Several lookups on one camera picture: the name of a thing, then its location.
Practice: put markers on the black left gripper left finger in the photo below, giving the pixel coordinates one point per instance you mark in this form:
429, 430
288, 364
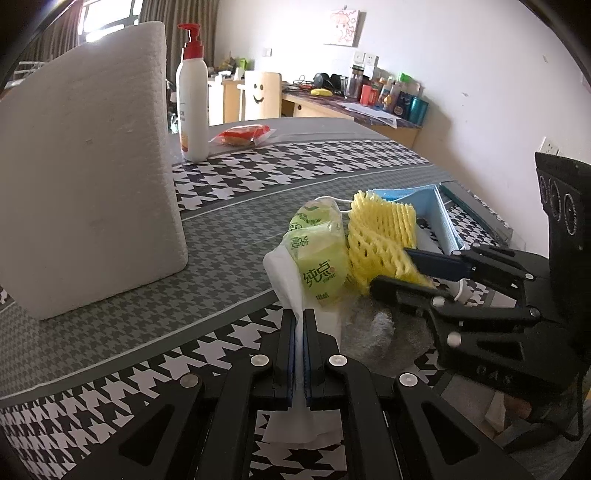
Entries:
200, 427

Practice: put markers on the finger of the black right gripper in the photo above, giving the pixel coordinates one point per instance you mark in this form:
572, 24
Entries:
462, 334
502, 269

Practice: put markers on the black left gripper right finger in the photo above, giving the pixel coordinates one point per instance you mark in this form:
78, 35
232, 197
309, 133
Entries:
396, 428

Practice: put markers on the grey cloth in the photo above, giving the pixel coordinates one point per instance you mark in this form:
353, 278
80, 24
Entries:
385, 342

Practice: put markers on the white tissue sheet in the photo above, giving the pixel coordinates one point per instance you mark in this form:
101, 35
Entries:
298, 427

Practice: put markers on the yellow foam fruit net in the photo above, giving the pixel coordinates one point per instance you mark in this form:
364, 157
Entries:
380, 233

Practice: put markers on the green tissue pack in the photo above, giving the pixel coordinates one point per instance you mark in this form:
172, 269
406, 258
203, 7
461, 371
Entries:
316, 242

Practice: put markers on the houndstooth table cloth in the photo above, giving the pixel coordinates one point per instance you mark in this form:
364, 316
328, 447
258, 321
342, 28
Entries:
69, 383

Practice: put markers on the teal bottle on desk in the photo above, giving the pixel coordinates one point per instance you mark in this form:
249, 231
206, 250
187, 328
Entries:
418, 111

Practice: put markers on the wooden desk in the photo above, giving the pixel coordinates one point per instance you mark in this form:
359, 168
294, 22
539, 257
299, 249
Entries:
300, 103

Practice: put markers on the white papers on desk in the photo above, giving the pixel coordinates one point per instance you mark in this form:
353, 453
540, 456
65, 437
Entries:
378, 115

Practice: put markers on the white styrofoam box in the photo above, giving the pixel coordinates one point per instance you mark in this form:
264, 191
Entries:
88, 205

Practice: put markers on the yellow object on desk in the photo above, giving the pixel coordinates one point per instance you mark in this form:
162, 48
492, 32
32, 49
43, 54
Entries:
321, 92

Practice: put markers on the red snack packet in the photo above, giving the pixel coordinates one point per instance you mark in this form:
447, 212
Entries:
244, 135

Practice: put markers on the wooden chair with smiley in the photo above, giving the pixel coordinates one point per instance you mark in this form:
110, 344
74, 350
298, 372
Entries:
263, 95

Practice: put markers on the white lotion pump bottle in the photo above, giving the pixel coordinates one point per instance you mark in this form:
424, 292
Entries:
191, 97

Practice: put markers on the brown left curtain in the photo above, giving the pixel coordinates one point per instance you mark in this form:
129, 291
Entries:
172, 13

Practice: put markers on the wall picture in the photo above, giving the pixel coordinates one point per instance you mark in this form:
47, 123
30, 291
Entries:
340, 27

